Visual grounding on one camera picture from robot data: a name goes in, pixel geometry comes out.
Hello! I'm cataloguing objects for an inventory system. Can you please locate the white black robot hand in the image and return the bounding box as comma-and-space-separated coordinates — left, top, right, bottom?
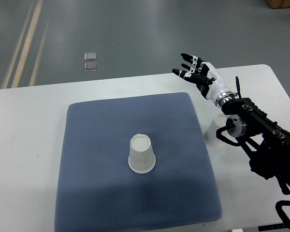
172, 53, 235, 108

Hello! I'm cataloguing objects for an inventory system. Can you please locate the white paper cup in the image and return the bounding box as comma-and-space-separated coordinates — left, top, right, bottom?
203, 114, 227, 149
128, 134, 156, 174

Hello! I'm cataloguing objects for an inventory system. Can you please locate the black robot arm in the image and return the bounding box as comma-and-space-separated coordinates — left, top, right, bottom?
216, 93, 290, 195

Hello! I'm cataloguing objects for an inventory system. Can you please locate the wooden furniture corner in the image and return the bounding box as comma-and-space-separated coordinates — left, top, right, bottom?
266, 0, 290, 9

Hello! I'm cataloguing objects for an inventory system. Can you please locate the lower metal floor plate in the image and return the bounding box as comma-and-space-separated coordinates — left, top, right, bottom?
85, 61, 97, 72

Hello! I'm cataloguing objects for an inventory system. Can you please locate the metal floor plate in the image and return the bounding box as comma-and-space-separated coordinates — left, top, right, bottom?
84, 52, 97, 60
85, 61, 97, 72

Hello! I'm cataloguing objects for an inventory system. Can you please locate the upper metal floor plate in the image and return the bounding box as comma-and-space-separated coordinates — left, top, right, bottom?
84, 52, 97, 60

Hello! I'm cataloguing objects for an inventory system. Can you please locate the blue grey foam mat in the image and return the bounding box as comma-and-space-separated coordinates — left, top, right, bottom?
54, 92, 222, 232

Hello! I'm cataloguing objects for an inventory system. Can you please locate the black table edge panel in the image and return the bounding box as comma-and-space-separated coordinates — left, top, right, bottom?
258, 223, 288, 232

